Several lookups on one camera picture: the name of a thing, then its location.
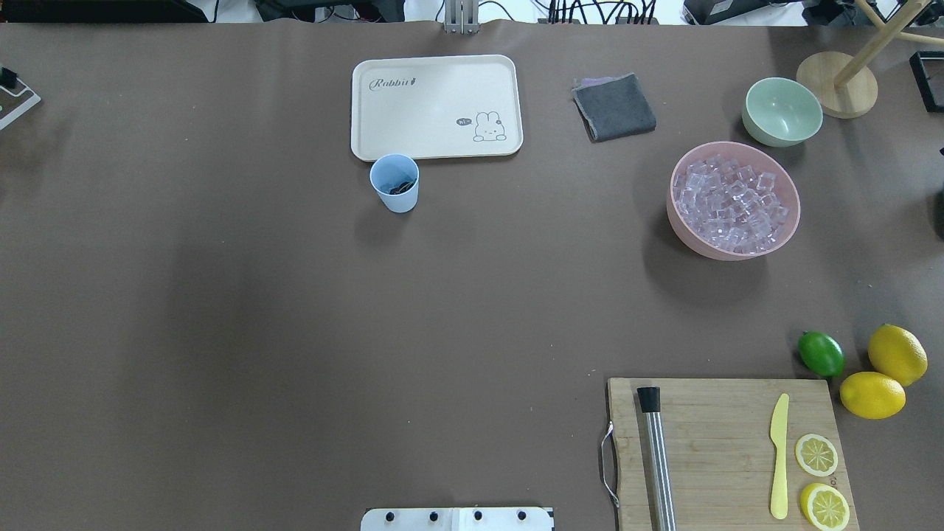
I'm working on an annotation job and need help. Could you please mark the dark red cherry pair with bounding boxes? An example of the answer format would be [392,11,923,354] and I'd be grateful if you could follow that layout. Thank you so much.
[388,179,416,195]

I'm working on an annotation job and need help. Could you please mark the clear ice cubes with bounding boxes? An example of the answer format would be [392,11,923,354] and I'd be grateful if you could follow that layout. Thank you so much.
[672,153,790,255]

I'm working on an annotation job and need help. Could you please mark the light blue plastic cup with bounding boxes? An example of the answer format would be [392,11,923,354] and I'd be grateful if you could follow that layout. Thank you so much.
[369,153,420,214]

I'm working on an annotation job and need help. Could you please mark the cream rabbit tray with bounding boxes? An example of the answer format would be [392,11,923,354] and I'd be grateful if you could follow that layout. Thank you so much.
[350,55,524,162]

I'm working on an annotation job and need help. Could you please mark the grey folded cloth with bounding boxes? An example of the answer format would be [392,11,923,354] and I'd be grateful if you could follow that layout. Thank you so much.
[571,72,657,142]

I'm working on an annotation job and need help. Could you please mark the steel muddler black tip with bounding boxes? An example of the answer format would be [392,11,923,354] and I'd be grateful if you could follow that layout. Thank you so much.
[636,386,678,530]

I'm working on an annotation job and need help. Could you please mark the pink bowl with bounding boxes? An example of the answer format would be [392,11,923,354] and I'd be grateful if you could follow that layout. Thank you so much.
[666,141,802,262]

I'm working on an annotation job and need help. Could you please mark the wooden cutting board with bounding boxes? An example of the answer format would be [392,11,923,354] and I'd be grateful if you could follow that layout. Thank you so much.
[607,378,853,530]

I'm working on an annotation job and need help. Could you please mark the mint green bowl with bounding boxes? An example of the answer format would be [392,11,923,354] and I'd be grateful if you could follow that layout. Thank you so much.
[741,77,824,148]

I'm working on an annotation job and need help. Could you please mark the green lime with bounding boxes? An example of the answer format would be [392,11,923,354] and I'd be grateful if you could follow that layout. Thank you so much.
[798,330,846,378]

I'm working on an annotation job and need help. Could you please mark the yellow plastic knife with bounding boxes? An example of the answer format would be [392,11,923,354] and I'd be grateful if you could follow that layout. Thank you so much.
[769,393,790,521]

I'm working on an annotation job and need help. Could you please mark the lemon slice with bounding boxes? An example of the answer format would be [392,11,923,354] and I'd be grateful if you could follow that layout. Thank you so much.
[794,433,839,477]
[799,483,852,530]

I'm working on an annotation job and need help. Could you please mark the wooden mug tree stand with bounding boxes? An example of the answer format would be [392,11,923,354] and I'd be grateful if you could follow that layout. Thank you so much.
[796,1,942,119]

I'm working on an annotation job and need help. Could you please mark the yellow lemon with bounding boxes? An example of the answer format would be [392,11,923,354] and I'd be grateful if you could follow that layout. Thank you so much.
[839,371,906,420]
[867,324,929,386]

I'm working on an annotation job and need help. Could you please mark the aluminium frame post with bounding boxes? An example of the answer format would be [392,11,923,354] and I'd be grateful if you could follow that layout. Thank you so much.
[442,0,481,35]

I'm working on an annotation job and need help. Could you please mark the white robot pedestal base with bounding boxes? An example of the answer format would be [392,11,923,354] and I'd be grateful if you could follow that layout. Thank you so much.
[360,506,555,530]

